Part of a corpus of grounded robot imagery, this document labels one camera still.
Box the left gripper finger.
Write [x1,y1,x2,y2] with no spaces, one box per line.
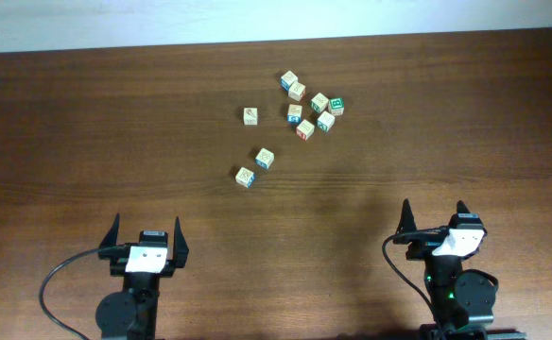
[173,217,189,267]
[99,213,120,248]

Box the wooden block shell drawing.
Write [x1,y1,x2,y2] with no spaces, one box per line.
[235,167,255,188]

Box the wooden block blue side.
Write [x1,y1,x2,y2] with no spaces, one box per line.
[255,148,275,169]
[281,71,299,93]

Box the wooden block red U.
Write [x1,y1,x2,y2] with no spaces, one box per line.
[296,120,315,141]

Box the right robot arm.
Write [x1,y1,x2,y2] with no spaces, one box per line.
[390,200,498,339]

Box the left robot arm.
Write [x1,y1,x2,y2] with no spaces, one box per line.
[95,215,189,340]

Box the wooden block teal letter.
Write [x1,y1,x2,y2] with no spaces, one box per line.
[317,111,336,132]

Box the green letter B block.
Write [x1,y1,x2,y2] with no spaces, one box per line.
[328,97,345,116]

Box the wooden block green side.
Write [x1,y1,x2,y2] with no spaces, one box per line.
[310,93,329,113]

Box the lone wooden block red drawing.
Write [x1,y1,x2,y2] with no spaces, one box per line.
[243,108,258,126]

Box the wooden block blue front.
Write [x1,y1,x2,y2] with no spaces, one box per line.
[286,104,302,124]

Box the wooden block red letter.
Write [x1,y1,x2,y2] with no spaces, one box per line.
[288,81,306,101]

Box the wooden block blue side top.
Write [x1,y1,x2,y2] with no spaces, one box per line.
[281,71,299,93]

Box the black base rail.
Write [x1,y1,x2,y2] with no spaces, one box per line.
[419,325,527,340]

